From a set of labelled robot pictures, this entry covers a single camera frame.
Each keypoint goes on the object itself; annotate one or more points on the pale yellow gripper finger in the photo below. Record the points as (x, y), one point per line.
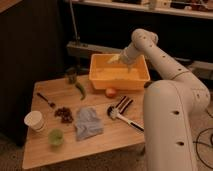
(113, 59)

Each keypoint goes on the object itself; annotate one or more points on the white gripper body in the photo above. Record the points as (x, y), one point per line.
(128, 55)

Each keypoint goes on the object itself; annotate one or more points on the black white dish brush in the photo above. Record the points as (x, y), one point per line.
(113, 113)

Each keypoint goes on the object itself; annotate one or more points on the grey blue cloth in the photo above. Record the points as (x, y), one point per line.
(87, 124)

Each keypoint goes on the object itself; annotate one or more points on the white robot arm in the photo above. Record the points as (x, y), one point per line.
(167, 105)

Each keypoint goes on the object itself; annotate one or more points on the yellow plastic bin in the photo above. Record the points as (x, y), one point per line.
(116, 75)

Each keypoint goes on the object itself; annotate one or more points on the orange fruit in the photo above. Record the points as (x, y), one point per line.
(110, 92)

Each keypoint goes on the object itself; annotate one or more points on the metal stand pole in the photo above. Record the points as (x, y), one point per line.
(76, 36)

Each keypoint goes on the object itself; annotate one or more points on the green chili pepper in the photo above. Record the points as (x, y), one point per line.
(81, 89)

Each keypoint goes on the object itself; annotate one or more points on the dark glass jar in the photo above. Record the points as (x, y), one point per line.
(72, 75)

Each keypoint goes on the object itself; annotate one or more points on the dark metal spoon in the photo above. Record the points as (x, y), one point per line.
(51, 104)

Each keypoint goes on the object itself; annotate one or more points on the green cup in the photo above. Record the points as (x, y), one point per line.
(55, 137)

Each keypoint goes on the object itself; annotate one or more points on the white paper cup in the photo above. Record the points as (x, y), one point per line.
(35, 121)

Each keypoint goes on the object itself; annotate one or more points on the metal shelf rail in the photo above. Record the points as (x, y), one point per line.
(203, 70)

